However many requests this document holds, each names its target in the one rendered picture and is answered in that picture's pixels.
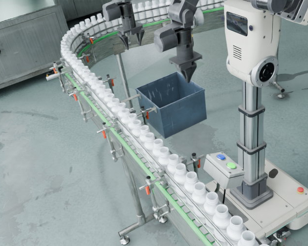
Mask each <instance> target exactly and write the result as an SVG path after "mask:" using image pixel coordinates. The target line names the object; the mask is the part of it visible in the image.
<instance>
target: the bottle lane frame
mask: <svg viewBox="0 0 308 246"><path fill-rule="evenodd" d="M66 76H67V78H68V80H69V81H70V83H71V85H72V88H74V87H77V90H78V91H79V90H81V88H80V87H79V86H78V85H77V84H76V82H75V81H74V80H73V79H72V78H71V77H70V75H68V74H67V75H66ZM79 94H80V95H79V97H80V100H81V103H82V106H83V109H84V110H85V111H86V112H87V111H90V108H89V105H90V106H91V109H92V113H93V115H94V117H92V118H91V119H92V120H93V122H94V123H95V124H96V126H97V127H98V128H99V129H100V130H101V129H103V127H102V126H103V124H102V123H103V122H106V125H107V126H110V125H111V124H110V123H109V121H107V119H106V118H105V117H104V116H103V115H102V113H101V112H100V111H99V109H97V107H96V106H95V105H94V104H93V103H92V102H91V100H90V99H89V98H88V97H86V96H85V94H84V92H80V93H79ZM87 114H88V115H89V116H90V117H91V116H92V114H91V111H90V112H88V113H87ZM114 130H115V129H114V128H113V127H112V128H110V129H109V135H110V138H111V140H112V143H113V146H114V149H115V150H118V149H120V148H121V147H120V143H121V144H122V147H123V149H121V150H119V151H117V153H118V154H119V155H120V156H121V155H122V150H123V151H124V154H125V155H123V156H122V157H121V158H122V159H123V161H124V162H125V163H126V165H127V166H128V167H129V168H130V170H131V171H132V172H133V174H134V175H135V176H136V177H137V179H138V180H139V181H140V182H141V184H142V185H145V184H146V181H145V180H146V177H147V176H150V177H151V180H154V179H156V177H155V176H154V175H153V173H152V172H151V171H150V170H149V168H147V167H146V166H145V163H143V162H142V161H141V159H140V158H139V157H138V156H137V154H135V153H134V151H133V150H132V149H131V148H130V146H128V144H127V142H125V141H124V139H123V138H122V137H121V136H120V135H119V134H117V133H116V131H114ZM159 183H160V182H159V181H158V182H156V183H154V188H153V189H154V195H155V199H156V203H157V204H158V206H159V207H161V206H163V205H165V204H166V202H165V198H166V199H167V200H168V204H169V205H168V207H169V209H170V213H169V212H168V213H167V214H165V215H166V216H167V217H168V219H169V220H170V221H171V223H172V224H173V225H174V226H175V228H176V229H177V230H178V232H179V233H180V234H181V236H182V237H183V238H184V240H185V241H186V242H187V243H188V245H189V246H213V243H214V242H212V243H211V242H210V241H209V240H208V239H207V238H206V235H207V234H205V235H204V234H203V233H202V232H201V231H200V229H199V228H200V227H202V226H200V227H197V226H196V225H195V223H194V220H195V219H194V220H191V219H190V218H189V216H188V213H189V212H188V213H185V212H184V210H183V209H182V207H183V206H182V207H180V206H179V205H178V203H177V201H178V200H176V201H175V200H174V199H173V197H172V195H173V194H171V195H170V194H169V193H168V191H167V189H165V188H163V187H162V186H161V185H160V184H159ZM161 210H162V211H163V212H164V213H165V212H166V211H167V208H166V206H165V207H163V208H162V209H161Z"/></svg>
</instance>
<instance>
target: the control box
mask: <svg viewBox="0 0 308 246"><path fill-rule="evenodd" d="M218 154H222V155H224V156H225V159H219V158H218V157H217V155H218ZM228 163H234V164H235V168H230V167H228V166H227V164H228ZM203 169H204V170H205V171H206V172H207V173H208V174H209V175H210V176H211V177H212V178H213V179H214V180H216V181H217V187H216V189H215V191H214V192H215V193H218V191H219V189H220V185H221V186H222V187H223V188H224V194H223V201H222V203H223V204H224V200H225V193H226V189H229V188H234V187H238V186H241V184H242V181H243V178H244V174H245V170H244V169H243V168H241V167H240V166H239V165H238V164H237V163H235V162H234V161H233V160H232V159H230V158H229V157H228V156H227V155H226V154H224V153H223V152H218V153H212V154H207V156H206V160H205V164H204V168H203Z"/></svg>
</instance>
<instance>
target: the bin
mask: <svg viewBox="0 0 308 246"><path fill-rule="evenodd" d="M204 91H205V89H204V88H203V87H201V86H200V85H198V84H196V83H195V82H193V81H192V80H190V82H189V83H187V82H186V81H185V79H184V77H183V75H182V74H181V73H179V72H178V71H176V72H174V73H171V74H169V75H167V76H164V77H162V78H159V79H157V80H154V81H152V82H149V83H147V84H144V85H142V86H140V87H137V88H136V92H137V95H134V96H132V97H130V98H127V99H125V100H122V101H121V102H122V103H125V102H127V101H129V100H132V99H134V98H137V97H138V101H139V106H140V109H141V106H144V109H145V110H147V109H149V108H151V109H152V110H151V111H148V115H149V119H147V122H148V123H149V124H150V125H151V126H152V127H153V128H154V129H155V130H156V131H157V132H158V133H159V134H160V136H162V137H163V138H164V139H166V138H168V137H170V136H172V135H174V134H176V133H178V132H180V131H182V130H184V129H187V128H189V127H191V126H193V125H195V124H197V123H199V122H201V121H203V120H205V119H207V115H206V103H205V92H204ZM160 136H157V138H158V137H160Z"/></svg>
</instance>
